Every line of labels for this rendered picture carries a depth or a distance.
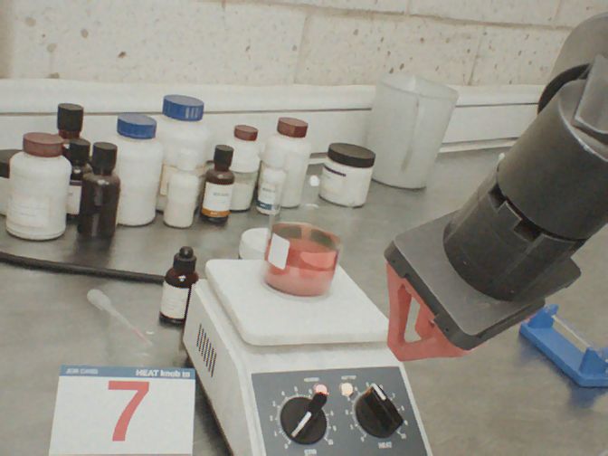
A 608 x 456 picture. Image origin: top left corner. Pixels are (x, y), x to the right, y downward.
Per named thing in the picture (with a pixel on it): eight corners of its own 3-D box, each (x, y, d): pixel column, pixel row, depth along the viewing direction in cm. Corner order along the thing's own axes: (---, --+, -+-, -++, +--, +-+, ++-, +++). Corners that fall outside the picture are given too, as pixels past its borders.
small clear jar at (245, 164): (196, 200, 102) (204, 150, 99) (225, 192, 106) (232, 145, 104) (233, 215, 99) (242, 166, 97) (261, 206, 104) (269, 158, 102)
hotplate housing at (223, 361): (432, 503, 57) (460, 403, 54) (252, 527, 51) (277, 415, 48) (310, 332, 75) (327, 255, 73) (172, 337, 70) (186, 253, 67)
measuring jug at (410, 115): (441, 208, 118) (470, 109, 113) (356, 191, 118) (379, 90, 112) (429, 171, 135) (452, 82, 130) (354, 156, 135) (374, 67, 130)
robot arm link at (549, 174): (560, 108, 34) (685, 180, 34) (590, 32, 39) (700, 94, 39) (473, 208, 39) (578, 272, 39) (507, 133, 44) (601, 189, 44)
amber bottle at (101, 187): (99, 242, 85) (110, 154, 81) (68, 231, 86) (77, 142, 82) (122, 232, 88) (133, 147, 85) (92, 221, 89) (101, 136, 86)
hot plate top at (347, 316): (397, 342, 60) (400, 331, 60) (246, 347, 55) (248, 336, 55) (333, 269, 70) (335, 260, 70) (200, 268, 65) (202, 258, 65)
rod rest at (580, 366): (611, 387, 78) (622, 354, 76) (580, 387, 76) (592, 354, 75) (544, 330, 86) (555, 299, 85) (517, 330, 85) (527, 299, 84)
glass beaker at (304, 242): (335, 316, 61) (359, 213, 58) (251, 301, 61) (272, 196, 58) (332, 276, 68) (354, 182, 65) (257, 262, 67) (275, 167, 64)
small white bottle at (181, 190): (195, 228, 93) (207, 156, 90) (167, 228, 91) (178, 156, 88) (186, 216, 96) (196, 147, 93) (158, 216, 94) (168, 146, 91)
